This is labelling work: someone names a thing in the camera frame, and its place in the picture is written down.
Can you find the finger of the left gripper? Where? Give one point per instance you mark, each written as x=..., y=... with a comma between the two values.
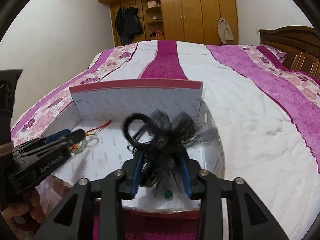
x=74, y=137
x=57, y=135

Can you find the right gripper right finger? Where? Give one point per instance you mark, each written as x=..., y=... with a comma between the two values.
x=231, y=201

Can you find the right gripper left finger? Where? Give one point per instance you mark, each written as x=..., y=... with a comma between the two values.
x=93, y=205

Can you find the black lace hair accessory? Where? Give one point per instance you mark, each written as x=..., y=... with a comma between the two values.
x=162, y=142

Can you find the person's hand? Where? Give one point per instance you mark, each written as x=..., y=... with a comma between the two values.
x=31, y=204

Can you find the pink cardboard box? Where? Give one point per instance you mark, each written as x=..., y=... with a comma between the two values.
x=124, y=117

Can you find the floral purple bedspread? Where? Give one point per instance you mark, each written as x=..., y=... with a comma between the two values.
x=267, y=118

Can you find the black hanging coat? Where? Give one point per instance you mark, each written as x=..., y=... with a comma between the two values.
x=128, y=24

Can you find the red box on shelf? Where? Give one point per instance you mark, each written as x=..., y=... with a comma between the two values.
x=159, y=33

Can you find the white pot on shelf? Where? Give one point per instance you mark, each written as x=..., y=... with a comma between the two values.
x=151, y=3

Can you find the purple floral pillow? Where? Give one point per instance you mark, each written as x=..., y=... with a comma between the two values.
x=280, y=55

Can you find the wooden wardrobe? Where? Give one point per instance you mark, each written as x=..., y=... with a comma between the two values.
x=193, y=21

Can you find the beige hanging garment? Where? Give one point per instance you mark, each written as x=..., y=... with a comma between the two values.
x=224, y=31

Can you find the dark wooden headboard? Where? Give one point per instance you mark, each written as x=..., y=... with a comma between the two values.
x=301, y=44

